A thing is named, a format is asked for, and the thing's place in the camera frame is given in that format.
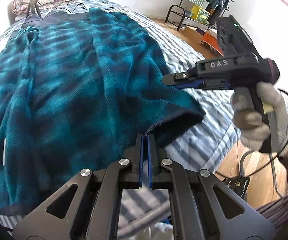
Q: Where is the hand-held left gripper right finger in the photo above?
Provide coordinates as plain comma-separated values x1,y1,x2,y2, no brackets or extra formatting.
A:
148,135,277,240

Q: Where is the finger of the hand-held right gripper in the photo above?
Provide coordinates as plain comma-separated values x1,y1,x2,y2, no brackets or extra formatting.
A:
163,69,202,86
175,80,231,90

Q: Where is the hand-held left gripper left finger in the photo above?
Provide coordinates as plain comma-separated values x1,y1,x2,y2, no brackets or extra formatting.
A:
12,134,144,240

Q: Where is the teal plaid fleece shirt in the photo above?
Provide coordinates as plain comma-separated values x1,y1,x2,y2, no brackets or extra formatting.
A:
0,7,206,217

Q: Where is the black metal clothes rack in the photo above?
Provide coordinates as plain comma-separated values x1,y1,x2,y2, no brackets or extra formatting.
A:
164,0,237,32

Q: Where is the person's right hand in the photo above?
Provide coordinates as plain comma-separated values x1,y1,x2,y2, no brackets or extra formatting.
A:
230,82,288,157

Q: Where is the orange box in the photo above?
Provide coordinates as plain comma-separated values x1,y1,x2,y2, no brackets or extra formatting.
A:
200,29,225,55

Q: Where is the blue white striped quilt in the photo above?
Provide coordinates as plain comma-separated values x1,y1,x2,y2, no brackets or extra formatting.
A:
0,10,242,240

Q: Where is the yellow plastic crate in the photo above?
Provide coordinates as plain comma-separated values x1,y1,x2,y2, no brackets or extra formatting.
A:
190,4,209,22

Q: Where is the black power adapter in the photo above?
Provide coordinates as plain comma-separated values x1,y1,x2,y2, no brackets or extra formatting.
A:
224,175,250,198

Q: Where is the grey ribbed garment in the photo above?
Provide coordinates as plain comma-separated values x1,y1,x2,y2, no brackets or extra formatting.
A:
256,189,288,240

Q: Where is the black tripod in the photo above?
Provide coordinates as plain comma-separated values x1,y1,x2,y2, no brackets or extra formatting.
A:
25,0,42,20

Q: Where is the black ring light cable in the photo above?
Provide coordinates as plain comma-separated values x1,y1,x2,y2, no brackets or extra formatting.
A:
44,2,89,14

